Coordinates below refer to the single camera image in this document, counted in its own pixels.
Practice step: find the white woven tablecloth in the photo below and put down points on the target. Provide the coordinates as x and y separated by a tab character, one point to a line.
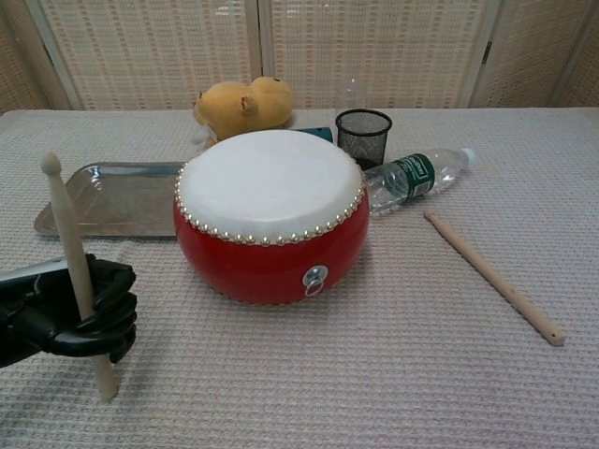
327	383

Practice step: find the black mesh pen cup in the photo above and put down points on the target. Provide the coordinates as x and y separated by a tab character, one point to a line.
362	140

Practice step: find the clear plastic water bottle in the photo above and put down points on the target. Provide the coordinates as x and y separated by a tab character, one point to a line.
412	175

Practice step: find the silver metal tray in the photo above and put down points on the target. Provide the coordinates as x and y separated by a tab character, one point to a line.
121	206

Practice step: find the yellow plush animal toy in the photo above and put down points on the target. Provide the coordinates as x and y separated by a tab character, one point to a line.
243	112

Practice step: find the teal cylinder block with holes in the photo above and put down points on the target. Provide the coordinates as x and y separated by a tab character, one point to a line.
318	132

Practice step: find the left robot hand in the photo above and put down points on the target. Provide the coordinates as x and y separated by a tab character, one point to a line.
28	322

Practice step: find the clear glass cup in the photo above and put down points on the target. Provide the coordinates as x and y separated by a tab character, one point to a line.
355	98

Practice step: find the woven folding screen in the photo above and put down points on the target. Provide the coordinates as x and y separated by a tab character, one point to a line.
164	47

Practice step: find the red drum with white skin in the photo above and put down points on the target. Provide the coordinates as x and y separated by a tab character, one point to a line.
262	271

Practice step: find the wooden drumstick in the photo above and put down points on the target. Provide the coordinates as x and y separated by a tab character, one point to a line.
486	276
65	220

